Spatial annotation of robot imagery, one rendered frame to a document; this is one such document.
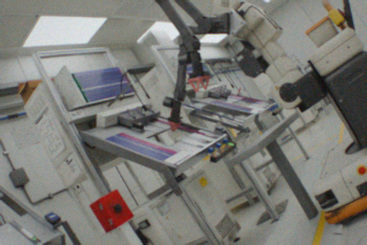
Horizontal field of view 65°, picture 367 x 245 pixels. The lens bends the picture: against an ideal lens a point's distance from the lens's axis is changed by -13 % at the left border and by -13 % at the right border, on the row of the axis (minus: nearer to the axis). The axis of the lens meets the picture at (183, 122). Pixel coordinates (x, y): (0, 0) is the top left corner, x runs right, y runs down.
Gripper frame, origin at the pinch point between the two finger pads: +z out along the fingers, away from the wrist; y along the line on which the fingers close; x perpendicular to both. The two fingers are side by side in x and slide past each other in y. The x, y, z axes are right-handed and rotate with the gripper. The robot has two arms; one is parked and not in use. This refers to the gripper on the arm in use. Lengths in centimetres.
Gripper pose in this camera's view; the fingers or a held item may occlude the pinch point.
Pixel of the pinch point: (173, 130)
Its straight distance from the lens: 220.4
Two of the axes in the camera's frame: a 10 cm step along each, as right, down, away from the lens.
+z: -1.3, 9.4, 3.0
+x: 8.6, 2.6, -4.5
